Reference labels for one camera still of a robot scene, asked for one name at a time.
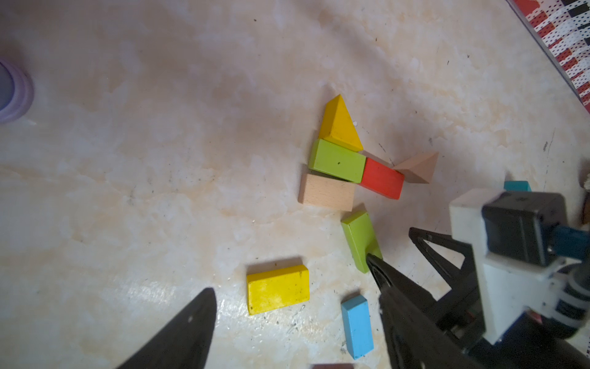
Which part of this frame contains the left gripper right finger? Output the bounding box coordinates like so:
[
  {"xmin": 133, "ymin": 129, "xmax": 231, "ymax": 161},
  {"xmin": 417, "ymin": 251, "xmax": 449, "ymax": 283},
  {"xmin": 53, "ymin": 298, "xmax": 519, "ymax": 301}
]
[{"xmin": 367, "ymin": 254, "xmax": 482, "ymax": 368}]

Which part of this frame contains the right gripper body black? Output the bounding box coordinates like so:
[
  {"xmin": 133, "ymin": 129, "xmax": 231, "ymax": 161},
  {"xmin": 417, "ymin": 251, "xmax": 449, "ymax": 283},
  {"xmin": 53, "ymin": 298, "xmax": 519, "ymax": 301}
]
[{"xmin": 433, "ymin": 272, "xmax": 589, "ymax": 368}]

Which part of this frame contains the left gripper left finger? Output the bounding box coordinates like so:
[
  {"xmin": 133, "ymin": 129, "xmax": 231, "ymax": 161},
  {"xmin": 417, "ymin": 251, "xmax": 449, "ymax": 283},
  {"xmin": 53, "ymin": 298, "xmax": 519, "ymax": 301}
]
[{"xmin": 120, "ymin": 288, "xmax": 217, "ymax": 368}]

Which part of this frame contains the yellow rectangular block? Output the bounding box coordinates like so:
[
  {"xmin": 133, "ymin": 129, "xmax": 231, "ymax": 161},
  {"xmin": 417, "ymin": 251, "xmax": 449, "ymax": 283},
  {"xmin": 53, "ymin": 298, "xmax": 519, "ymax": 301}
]
[{"xmin": 247, "ymin": 265, "xmax": 310, "ymax": 315}]

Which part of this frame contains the lime green block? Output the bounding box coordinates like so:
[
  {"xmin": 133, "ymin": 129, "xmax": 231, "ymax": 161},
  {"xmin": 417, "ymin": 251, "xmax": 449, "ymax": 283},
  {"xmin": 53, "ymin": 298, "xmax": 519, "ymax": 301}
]
[
  {"xmin": 341, "ymin": 212, "xmax": 383, "ymax": 274},
  {"xmin": 308, "ymin": 138, "xmax": 367, "ymax": 184}
]

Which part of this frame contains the natural wood triangle block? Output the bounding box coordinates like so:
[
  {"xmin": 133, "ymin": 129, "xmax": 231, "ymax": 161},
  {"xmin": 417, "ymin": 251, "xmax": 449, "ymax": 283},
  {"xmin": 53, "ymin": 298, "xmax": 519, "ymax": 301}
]
[{"xmin": 393, "ymin": 152, "xmax": 439, "ymax": 184}]

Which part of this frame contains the red block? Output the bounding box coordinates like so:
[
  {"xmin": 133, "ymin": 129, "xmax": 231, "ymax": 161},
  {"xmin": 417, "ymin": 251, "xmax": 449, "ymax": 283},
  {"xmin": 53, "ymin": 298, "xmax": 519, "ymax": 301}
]
[{"xmin": 360, "ymin": 158, "xmax": 405, "ymax": 200}]

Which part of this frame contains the natural wood rectangular block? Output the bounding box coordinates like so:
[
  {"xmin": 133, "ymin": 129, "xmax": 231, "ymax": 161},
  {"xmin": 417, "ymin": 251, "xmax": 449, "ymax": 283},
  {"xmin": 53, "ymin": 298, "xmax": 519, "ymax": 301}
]
[{"xmin": 298, "ymin": 172, "xmax": 356, "ymax": 212}]

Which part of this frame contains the yellow triangle block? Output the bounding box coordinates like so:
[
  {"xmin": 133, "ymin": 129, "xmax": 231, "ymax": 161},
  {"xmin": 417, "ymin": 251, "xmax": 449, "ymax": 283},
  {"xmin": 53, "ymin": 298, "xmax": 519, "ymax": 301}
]
[{"xmin": 318, "ymin": 95, "xmax": 364, "ymax": 152}]

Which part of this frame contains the magenta block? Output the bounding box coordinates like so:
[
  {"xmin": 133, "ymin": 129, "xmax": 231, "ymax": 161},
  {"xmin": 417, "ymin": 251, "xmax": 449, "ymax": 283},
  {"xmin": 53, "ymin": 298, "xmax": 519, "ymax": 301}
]
[{"xmin": 310, "ymin": 363, "xmax": 354, "ymax": 369}]

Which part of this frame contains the blue rectangular block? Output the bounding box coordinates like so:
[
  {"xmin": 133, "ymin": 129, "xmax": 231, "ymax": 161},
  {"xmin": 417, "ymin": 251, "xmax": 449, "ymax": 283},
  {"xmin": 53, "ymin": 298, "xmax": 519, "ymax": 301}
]
[{"xmin": 341, "ymin": 295, "xmax": 374, "ymax": 360}]

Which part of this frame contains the teal triangle block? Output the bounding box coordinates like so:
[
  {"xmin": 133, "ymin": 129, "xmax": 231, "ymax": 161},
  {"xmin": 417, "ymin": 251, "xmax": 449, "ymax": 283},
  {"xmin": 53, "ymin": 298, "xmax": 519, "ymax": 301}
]
[{"xmin": 503, "ymin": 181, "xmax": 532, "ymax": 192}]

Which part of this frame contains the lilac round block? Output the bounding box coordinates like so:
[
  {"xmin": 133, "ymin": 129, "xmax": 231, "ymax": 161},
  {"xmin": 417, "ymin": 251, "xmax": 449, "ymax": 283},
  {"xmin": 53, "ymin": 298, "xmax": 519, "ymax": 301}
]
[{"xmin": 1, "ymin": 57, "xmax": 34, "ymax": 124}]

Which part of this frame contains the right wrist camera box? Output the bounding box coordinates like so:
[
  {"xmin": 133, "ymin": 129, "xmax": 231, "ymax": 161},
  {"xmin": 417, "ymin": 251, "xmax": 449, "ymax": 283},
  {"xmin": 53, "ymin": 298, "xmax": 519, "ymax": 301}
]
[{"xmin": 450, "ymin": 189, "xmax": 589, "ymax": 344}]

